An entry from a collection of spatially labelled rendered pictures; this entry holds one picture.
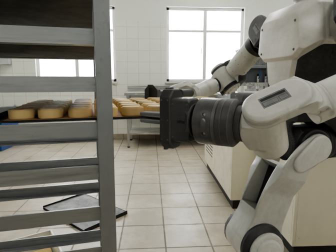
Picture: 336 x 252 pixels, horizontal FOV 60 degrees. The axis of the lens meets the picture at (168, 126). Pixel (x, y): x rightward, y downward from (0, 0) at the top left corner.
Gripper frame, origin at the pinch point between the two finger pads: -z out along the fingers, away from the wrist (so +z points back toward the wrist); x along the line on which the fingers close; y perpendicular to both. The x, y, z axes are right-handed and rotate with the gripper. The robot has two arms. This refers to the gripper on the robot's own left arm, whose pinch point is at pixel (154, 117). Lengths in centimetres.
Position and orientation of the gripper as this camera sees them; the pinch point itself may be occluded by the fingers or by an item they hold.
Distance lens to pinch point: 61.8
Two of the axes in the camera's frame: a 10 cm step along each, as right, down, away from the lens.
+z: 8.6, 0.8, -5.0
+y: -5.1, 1.3, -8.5
